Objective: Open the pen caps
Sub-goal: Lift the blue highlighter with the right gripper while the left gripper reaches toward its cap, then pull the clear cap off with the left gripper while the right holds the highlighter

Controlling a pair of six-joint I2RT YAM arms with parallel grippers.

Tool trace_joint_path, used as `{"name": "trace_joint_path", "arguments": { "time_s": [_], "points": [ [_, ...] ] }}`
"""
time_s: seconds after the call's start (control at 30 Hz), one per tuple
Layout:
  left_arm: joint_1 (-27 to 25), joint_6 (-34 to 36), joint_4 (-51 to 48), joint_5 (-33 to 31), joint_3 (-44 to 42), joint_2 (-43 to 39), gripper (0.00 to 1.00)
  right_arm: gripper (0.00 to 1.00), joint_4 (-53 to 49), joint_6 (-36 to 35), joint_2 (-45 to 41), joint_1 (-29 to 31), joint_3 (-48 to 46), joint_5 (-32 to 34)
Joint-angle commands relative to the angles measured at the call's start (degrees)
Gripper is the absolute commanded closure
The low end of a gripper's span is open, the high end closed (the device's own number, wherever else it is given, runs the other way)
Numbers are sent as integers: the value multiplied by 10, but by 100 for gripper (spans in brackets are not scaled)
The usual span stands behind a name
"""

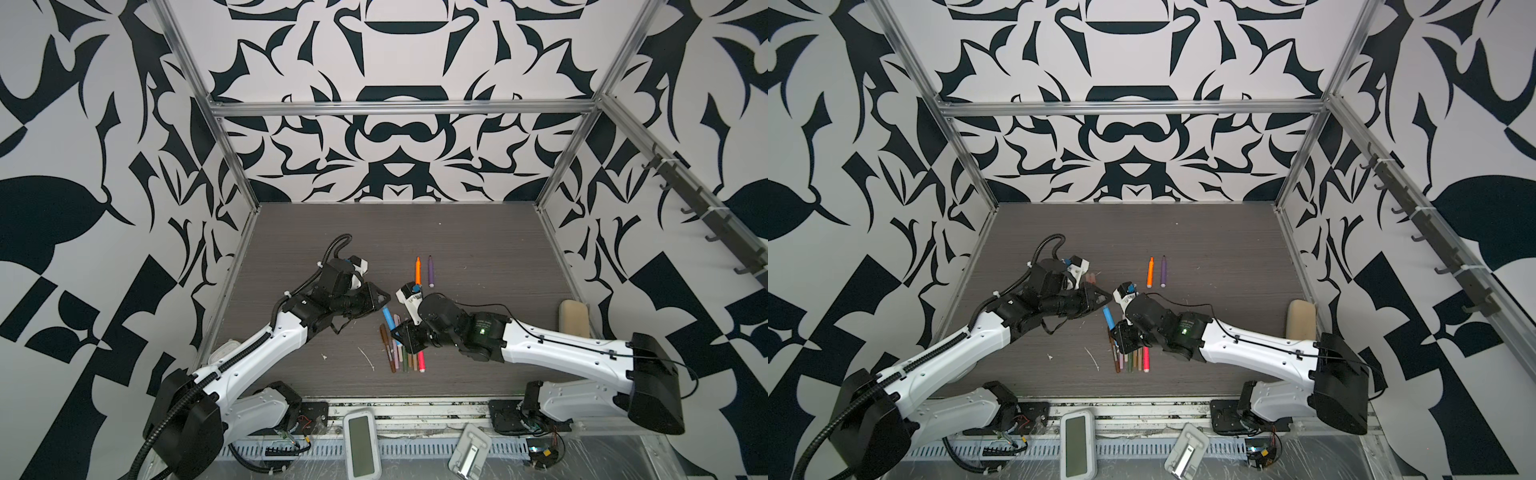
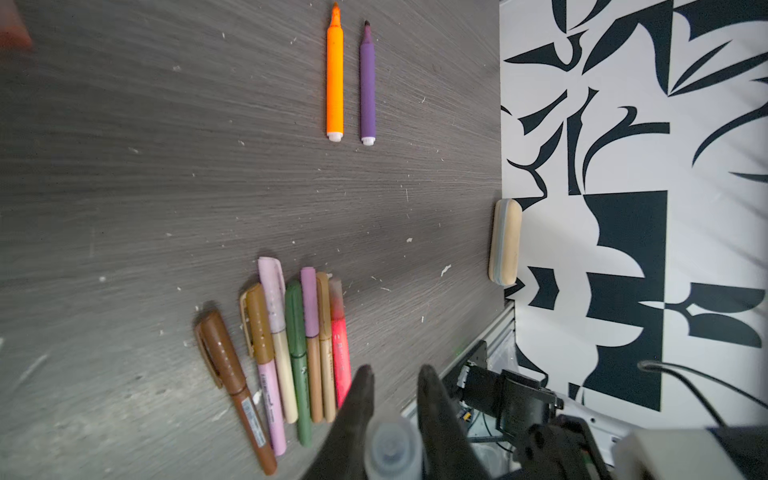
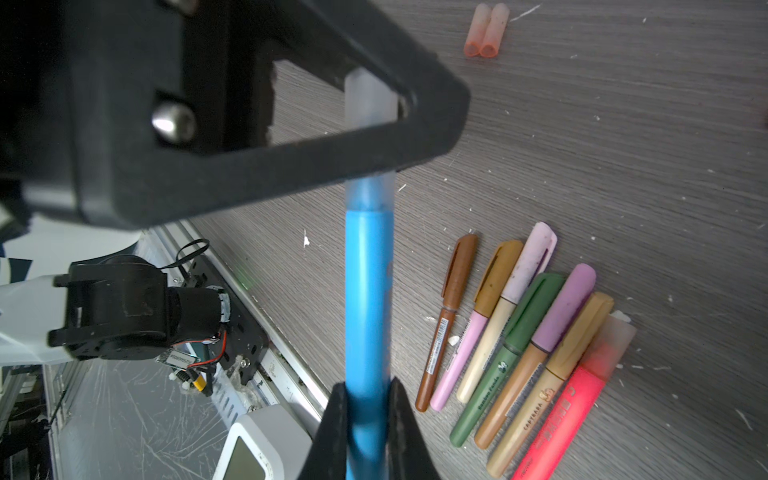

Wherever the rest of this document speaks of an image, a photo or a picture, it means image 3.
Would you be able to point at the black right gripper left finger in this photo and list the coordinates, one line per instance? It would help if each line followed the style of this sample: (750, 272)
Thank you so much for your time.
(327, 457)

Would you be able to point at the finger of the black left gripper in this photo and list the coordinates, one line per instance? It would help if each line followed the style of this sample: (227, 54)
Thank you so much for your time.
(131, 114)

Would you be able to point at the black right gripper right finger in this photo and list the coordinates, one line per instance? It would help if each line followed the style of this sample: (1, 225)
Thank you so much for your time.
(408, 456)

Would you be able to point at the blue highlighter pen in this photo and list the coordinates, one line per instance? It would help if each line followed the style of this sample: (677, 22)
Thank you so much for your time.
(369, 245)

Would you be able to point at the translucent pink pen cap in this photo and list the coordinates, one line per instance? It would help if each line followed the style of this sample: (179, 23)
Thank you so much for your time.
(477, 29)

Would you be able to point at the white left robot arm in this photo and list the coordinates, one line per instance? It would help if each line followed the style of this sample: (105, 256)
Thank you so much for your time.
(74, 291)

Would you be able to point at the red highlighter pen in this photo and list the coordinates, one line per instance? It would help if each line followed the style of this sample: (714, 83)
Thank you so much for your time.
(577, 398)

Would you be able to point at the brown marker pen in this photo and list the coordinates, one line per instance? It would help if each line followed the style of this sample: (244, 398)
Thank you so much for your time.
(452, 293)

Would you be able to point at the green marker pen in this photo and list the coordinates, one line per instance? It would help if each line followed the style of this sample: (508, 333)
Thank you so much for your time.
(513, 329)

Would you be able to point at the tan marker pen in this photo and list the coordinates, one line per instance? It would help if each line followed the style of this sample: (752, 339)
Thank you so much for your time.
(556, 372)

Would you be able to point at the white tablet device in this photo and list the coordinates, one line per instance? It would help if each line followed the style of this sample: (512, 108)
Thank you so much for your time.
(268, 443)

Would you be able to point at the ochre cap pink marker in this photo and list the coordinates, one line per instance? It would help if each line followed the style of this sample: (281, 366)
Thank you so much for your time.
(486, 298)

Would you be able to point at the pink cap brown marker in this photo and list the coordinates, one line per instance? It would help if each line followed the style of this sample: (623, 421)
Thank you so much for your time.
(562, 310)

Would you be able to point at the pink cap cream marker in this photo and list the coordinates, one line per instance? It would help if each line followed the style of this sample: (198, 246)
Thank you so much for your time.
(534, 258)

